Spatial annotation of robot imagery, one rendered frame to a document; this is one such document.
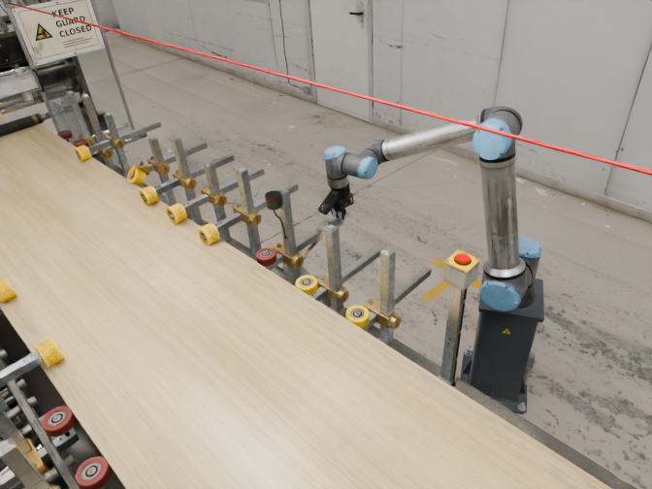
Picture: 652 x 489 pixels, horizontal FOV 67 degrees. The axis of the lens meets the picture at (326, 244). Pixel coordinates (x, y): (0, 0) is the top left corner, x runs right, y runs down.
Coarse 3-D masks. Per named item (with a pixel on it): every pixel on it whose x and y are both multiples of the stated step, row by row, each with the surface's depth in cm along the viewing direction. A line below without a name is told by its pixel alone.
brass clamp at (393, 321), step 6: (366, 306) 175; (372, 306) 174; (378, 306) 174; (378, 312) 171; (396, 312) 171; (378, 318) 172; (384, 318) 170; (390, 318) 169; (396, 318) 169; (384, 324) 171; (390, 324) 169; (396, 324) 170
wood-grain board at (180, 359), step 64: (0, 192) 253; (64, 192) 249; (128, 192) 244; (0, 256) 206; (64, 256) 203; (128, 256) 200; (192, 256) 198; (64, 320) 172; (128, 320) 170; (192, 320) 168; (256, 320) 166; (320, 320) 164; (64, 384) 149; (128, 384) 148; (192, 384) 146; (256, 384) 144; (320, 384) 143; (384, 384) 141; (448, 384) 140; (128, 448) 130; (192, 448) 129; (256, 448) 128; (320, 448) 127; (384, 448) 126; (448, 448) 124; (512, 448) 123
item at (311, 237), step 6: (330, 222) 218; (336, 222) 218; (312, 234) 212; (318, 234) 212; (300, 240) 209; (306, 240) 208; (312, 240) 211; (300, 246) 207; (282, 258) 201; (276, 264) 200; (270, 270) 198
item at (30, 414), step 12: (0, 348) 261; (0, 360) 167; (12, 384) 158; (24, 396) 170; (24, 408) 150; (36, 408) 202; (24, 420) 162; (36, 420) 147; (36, 432) 143; (36, 444) 154; (48, 444) 140; (60, 456) 137; (0, 468) 149; (60, 468) 134; (72, 468) 170; (60, 480) 144; (72, 480) 131
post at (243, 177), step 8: (240, 168) 196; (240, 176) 196; (240, 184) 200; (248, 184) 200; (240, 192) 203; (248, 192) 202; (248, 200) 204; (248, 208) 205; (248, 232) 214; (256, 232) 214; (256, 240) 216; (256, 248) 218
